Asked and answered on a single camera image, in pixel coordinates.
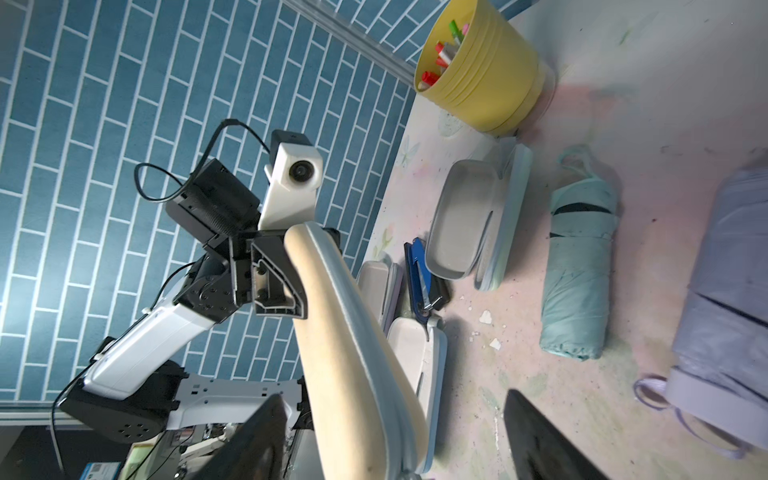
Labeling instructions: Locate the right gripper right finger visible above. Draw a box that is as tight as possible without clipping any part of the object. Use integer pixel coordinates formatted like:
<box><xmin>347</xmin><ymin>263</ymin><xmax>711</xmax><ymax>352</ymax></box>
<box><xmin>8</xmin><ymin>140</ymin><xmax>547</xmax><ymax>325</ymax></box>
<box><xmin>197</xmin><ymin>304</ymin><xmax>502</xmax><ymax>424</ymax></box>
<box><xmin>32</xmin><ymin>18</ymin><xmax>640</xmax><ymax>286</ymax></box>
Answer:
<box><xmin>503</xmin><ymin>389</ymin><xmax>608</xmax><ymax>480</ymax></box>

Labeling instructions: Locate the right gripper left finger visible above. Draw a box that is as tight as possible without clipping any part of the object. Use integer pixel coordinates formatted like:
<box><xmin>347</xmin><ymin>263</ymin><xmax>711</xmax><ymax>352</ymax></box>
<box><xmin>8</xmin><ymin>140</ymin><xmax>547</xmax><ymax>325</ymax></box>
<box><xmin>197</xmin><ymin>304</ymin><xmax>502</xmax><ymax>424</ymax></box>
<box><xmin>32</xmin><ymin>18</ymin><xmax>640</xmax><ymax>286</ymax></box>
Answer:
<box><xmin>203</xmin><ymin>395</ymin><xmax>287</xmax><ymax>480</ymax></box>

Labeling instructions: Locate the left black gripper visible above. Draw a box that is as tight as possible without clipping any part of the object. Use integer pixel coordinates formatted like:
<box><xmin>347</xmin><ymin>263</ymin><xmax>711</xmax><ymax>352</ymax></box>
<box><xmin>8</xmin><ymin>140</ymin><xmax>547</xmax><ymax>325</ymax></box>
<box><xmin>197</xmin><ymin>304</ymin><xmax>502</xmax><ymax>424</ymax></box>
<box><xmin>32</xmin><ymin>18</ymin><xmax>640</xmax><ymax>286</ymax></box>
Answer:
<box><xmin>164</xmin><ymin>160</ymin><xmax>307</xmax><ymax>318</ymax></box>

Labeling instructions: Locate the white sleeve case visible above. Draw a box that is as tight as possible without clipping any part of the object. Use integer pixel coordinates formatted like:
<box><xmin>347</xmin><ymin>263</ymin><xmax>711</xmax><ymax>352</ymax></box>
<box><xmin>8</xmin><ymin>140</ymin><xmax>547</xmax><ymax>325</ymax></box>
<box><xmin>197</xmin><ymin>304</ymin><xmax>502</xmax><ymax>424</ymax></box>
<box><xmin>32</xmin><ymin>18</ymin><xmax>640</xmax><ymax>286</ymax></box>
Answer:
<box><xmin>284</xmin><ymin>222</ymin><xmax>429</xmax><ymax>479</ymax></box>

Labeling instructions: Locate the mint green umbrella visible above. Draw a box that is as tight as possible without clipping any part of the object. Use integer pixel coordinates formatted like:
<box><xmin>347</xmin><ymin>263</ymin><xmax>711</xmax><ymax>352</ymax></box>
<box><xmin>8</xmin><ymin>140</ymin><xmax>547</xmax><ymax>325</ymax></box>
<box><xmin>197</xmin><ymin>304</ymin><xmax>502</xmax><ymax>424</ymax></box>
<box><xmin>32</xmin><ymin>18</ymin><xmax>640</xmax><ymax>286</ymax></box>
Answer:
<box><xmin>539</xmin><ymin>145</ymin><xmax>619</xmax><ymax>361</ymax></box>

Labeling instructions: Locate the grey sleeve back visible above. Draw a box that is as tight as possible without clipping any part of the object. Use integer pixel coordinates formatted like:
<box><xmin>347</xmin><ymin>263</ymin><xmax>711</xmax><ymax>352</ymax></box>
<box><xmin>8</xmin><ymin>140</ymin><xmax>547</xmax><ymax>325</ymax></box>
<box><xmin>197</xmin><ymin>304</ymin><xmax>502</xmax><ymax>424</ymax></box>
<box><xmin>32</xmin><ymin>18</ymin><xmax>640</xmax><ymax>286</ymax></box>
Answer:
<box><xmin>425</xmin><ymin>143</ymin><xmax>533</xmax><ymax>291</ymax></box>

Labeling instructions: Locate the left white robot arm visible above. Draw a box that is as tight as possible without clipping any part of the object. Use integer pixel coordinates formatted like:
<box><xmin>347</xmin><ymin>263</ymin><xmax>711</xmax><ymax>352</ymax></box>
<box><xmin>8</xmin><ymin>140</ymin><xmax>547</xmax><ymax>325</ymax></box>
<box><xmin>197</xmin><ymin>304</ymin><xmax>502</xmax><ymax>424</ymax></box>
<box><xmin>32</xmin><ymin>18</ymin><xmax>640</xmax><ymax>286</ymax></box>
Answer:
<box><xmin>57</xmin><ymin>150</ymin><xmax>323</xmax><ymax>443</ymax></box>

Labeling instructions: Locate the white open sleeve centre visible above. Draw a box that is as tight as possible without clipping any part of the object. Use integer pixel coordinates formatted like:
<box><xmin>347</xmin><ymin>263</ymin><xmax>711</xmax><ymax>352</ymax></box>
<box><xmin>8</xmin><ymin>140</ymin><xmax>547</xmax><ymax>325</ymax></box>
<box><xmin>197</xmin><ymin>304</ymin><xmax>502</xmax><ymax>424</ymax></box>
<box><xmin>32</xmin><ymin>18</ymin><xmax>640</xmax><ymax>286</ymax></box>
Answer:
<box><xmin>387</xmin><ymin>317</ymin><xmax>448</xmax><ymax>474</ymax></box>

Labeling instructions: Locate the blue stapler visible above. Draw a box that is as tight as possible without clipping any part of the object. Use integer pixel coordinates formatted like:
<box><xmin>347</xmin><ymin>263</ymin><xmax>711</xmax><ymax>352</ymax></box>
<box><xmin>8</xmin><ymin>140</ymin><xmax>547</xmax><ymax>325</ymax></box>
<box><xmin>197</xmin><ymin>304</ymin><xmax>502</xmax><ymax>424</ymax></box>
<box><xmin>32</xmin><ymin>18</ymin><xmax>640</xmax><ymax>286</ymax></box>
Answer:
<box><xmin>404</xmin><ymin>238</ymin><xmax>450</xmax><ymax>325</ymax></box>

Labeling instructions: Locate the yellow pen cup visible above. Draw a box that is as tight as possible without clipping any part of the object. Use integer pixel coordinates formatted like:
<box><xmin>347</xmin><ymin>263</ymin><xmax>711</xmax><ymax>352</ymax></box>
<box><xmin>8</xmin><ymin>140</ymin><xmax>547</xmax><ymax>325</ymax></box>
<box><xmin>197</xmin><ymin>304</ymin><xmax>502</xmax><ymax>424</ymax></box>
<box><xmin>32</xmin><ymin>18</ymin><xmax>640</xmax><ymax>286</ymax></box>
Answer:
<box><xmin>413</xmin><ymin>1</ymin><xmax>556</xmax><ymax>136</ymax></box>

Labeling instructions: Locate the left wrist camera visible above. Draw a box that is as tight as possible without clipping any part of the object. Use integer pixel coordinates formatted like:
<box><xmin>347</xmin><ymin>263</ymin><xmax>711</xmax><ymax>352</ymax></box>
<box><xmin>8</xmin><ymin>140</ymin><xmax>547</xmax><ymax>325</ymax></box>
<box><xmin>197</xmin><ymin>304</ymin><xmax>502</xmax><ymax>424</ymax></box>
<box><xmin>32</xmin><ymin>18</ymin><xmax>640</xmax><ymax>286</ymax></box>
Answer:
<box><xmin>258</xmin><ymin>130</ymin><xmax>323</xmax><ymax>231</ymax></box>

